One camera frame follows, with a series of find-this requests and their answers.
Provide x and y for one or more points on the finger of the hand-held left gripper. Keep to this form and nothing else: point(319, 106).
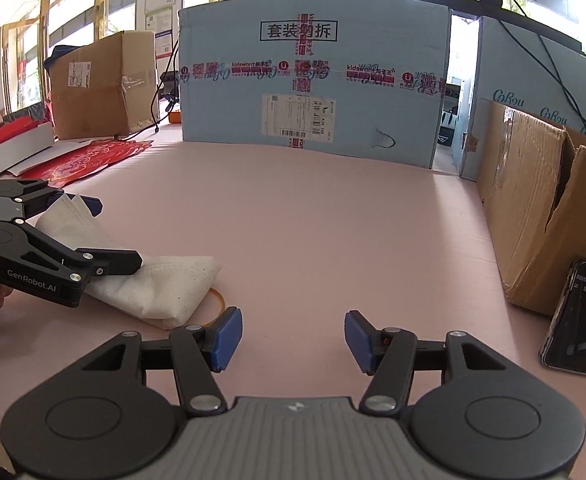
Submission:
point(93, 206)
point(113, 261)

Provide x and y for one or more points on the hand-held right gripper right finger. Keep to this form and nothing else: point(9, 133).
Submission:
point(359, 342)

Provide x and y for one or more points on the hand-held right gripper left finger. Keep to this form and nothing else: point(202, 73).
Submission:
point(225, 339)

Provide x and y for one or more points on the white non-woven shopping bag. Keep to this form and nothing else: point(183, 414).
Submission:
point(163, 285)

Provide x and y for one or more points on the orange rubber band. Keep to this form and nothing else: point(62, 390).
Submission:
point(219, 305)

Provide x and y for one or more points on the red patterned paper decoration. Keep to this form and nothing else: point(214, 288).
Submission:
point(88, 160)

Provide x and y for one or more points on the white paper sheet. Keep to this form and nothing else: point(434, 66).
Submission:
point(38, 162)

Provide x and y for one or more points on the long white box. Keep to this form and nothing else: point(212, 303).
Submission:
point(13, 152)

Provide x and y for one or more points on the stack of red boxes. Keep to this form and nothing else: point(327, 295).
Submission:
point(3, 127)

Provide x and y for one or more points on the orange box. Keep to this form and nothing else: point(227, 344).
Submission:
point(174, 116)

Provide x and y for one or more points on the sealed brown cardboard box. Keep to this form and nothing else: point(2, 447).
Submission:
point(103, 85)

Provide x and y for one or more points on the dark blue cloth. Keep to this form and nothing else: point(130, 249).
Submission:
point(60, 55)

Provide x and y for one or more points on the open brown cardboard box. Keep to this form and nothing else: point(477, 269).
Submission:
point(528, 210)

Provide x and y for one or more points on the black smartphone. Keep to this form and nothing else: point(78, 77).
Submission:
point(580, 320)

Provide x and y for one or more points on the light blue taped cardboard box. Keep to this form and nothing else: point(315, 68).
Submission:
point(313, 85)

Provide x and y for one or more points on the wooden frame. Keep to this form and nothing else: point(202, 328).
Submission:
point(48, 35)

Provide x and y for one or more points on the white wall notice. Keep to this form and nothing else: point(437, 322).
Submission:
point(160, 5)

